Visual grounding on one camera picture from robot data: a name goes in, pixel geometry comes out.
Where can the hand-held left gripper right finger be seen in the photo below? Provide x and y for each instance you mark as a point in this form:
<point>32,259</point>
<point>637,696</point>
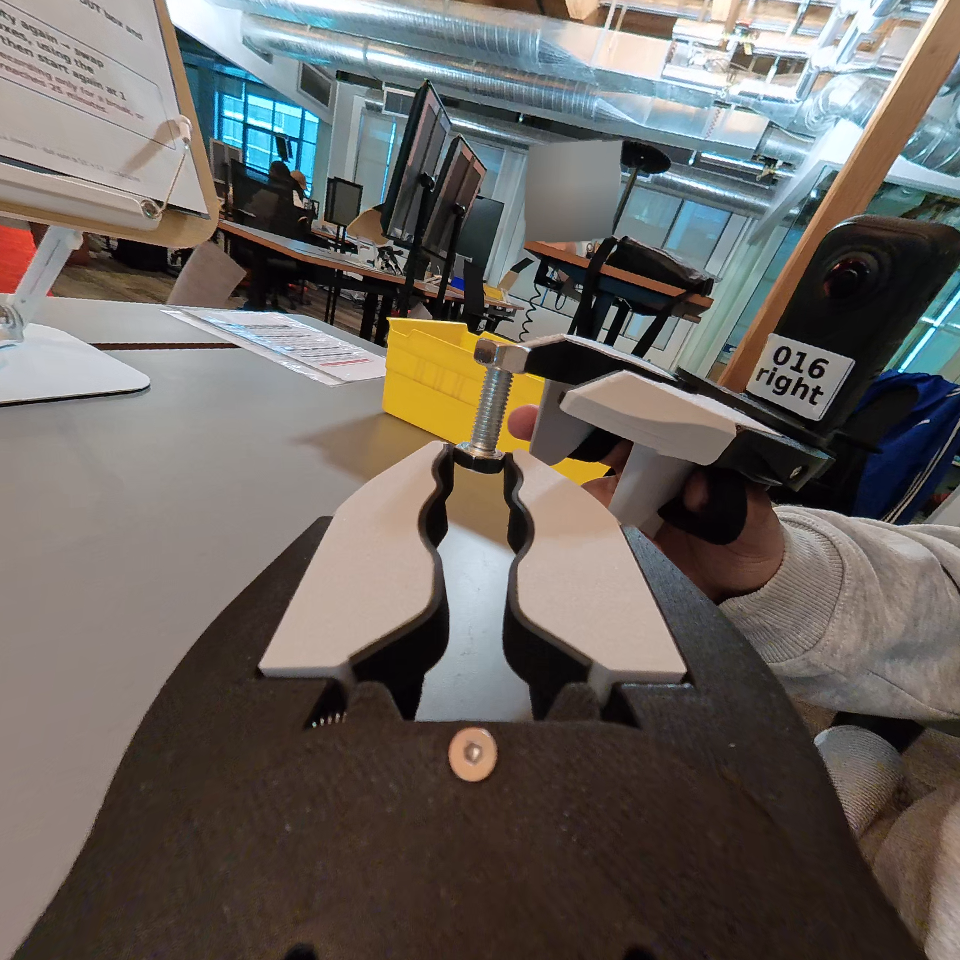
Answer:
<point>592,585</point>

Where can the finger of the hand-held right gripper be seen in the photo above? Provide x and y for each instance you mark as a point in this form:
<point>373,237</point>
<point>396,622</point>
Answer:
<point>652,412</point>
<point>592,360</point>

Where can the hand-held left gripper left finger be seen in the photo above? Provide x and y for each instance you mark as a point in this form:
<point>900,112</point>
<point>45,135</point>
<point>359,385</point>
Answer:
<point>360,570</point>

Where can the silver hex bolt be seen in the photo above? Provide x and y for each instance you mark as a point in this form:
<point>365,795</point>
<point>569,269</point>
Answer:
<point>491,405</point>

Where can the silver hex nut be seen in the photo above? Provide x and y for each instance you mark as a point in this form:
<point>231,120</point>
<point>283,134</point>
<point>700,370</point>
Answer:
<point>480,461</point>

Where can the person's right forearm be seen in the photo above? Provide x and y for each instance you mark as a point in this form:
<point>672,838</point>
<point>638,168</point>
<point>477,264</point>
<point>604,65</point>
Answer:
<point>862,600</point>

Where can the wooden office desk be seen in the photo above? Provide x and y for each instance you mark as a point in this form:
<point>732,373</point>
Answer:
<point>570,259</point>
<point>300,251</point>

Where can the grey desk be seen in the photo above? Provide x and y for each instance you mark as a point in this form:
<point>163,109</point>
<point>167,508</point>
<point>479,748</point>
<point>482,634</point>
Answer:
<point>187,487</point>

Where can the person's right hand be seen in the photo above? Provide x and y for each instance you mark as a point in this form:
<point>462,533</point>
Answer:
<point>750,559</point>

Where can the black bag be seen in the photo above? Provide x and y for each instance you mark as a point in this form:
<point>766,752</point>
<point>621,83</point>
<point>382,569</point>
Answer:
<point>652,262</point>

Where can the blue jacket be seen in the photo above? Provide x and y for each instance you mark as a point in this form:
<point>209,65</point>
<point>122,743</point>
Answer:
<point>915,450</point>

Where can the yellow plastic bin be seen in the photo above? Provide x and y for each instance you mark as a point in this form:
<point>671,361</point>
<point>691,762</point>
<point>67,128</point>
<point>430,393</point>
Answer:
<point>427,382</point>

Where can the black computer monitor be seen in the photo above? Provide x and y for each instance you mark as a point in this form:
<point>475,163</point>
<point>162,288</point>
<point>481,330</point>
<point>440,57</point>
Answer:
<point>484,229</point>

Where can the black floor lamp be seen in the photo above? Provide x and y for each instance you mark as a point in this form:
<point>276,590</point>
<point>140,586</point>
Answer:
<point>645,157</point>

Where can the black dual monitor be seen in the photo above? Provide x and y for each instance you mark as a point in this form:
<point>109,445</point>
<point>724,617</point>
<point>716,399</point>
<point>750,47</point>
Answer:
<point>461,195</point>
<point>416,165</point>

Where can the laminated paper sheet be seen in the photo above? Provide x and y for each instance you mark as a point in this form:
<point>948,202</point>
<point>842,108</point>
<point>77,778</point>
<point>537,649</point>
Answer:
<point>285,341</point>

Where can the small black monitor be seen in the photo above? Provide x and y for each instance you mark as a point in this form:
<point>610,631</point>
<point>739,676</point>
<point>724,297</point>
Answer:
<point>343,201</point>

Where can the brown cardboard sheet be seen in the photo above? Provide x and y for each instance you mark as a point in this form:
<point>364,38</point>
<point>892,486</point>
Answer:
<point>206,274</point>

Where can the wooden board document stand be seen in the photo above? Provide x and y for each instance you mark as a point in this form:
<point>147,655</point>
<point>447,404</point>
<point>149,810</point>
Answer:
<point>60,360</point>

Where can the person's grey sweatshirt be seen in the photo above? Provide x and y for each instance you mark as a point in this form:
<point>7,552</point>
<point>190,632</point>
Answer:
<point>900,825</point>

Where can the printed instruction sheet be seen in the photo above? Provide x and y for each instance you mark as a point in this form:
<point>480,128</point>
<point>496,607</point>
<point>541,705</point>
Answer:
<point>75,90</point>

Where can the wooden post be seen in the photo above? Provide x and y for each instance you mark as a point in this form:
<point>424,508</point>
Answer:
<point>847,187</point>

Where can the silver ventilation duct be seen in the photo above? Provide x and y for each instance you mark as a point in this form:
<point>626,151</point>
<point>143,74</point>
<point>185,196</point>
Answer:
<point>450,52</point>

